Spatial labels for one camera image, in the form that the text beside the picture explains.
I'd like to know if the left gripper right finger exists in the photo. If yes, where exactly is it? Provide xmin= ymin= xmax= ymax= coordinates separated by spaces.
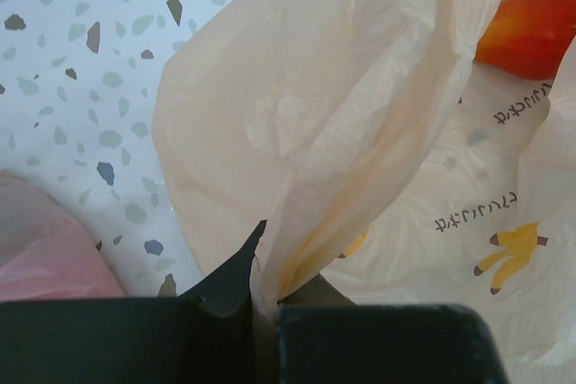
xmin=276 ymin=276 xmax=509 ymax=383

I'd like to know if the orange plastic bag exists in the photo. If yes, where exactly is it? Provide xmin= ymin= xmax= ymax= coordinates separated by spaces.
xmin=152 ymin=0 xmax=575 ymax=383

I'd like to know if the pink plastic bag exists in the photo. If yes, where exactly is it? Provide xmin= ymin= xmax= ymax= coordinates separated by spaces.
xmin=1 ymin=171 xmax=124 ymax=302

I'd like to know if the red orange strawberry fruit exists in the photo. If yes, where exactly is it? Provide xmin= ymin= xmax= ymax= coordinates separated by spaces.
xmin=474 ymin=0 xmax=575 ymax=81

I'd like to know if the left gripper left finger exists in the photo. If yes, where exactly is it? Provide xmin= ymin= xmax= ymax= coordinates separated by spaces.
xmin=1 ymin=221 xmax=266 ymax=383

